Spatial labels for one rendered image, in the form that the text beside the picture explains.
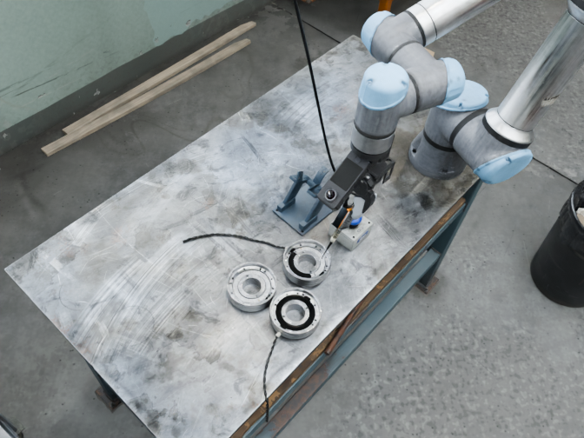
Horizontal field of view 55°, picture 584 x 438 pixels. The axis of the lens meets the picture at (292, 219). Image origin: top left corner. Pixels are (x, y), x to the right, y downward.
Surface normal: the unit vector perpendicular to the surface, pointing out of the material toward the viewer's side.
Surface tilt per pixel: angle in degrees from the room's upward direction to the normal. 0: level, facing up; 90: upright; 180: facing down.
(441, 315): 0
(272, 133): 0
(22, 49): 90
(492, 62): 0
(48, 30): 90
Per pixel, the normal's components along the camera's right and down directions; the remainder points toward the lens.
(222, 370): 0.06, -0.59
